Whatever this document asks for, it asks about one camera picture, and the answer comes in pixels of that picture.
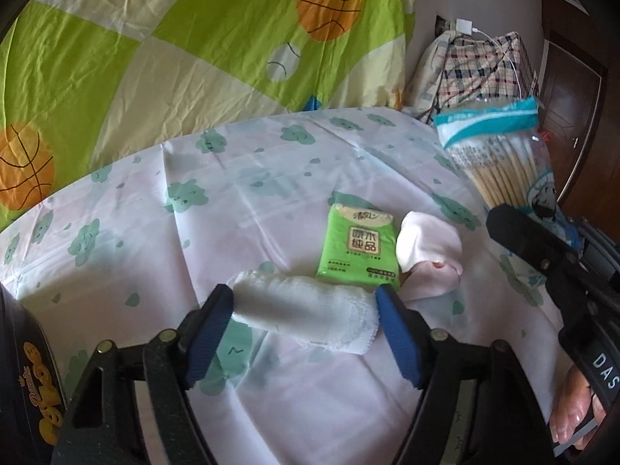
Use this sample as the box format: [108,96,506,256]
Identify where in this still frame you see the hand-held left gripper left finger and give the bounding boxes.
[51,283,236,465]

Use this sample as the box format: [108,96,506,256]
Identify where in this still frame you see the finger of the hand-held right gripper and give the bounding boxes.
[575,218,620,265]
[486,205,584,279]

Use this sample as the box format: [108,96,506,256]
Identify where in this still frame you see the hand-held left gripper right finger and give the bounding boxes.
[375,283,565,465]

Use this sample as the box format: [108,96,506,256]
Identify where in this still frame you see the bag of cotton swabs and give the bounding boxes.
[433,97,582,248]

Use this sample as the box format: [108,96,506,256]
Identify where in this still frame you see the white towel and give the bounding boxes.
[225,271,379,356]

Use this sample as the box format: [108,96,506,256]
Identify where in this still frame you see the round printed metal tin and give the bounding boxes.
[0,281,69,465]

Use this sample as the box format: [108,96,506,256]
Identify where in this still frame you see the person's right hand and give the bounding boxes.
[549,363,610,452]

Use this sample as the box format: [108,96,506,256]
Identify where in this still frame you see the pale pink baby sock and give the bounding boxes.
[400,259,462,302]

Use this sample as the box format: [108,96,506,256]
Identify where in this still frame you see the green tissue pack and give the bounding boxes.
[316,202,402,292]

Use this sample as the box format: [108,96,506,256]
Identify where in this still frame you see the pink white baby mittens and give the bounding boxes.
[395,210,462,273]

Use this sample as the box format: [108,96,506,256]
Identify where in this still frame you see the dark wooden door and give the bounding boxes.
[537,0,612,204]

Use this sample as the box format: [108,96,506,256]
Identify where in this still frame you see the plaid fabric bag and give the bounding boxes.
[426,31,538,124]

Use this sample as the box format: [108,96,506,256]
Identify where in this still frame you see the green basketball print sheet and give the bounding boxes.
[0,0,418,234]

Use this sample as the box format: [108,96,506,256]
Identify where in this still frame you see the white charging cable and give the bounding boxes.
[472,28,528,98]

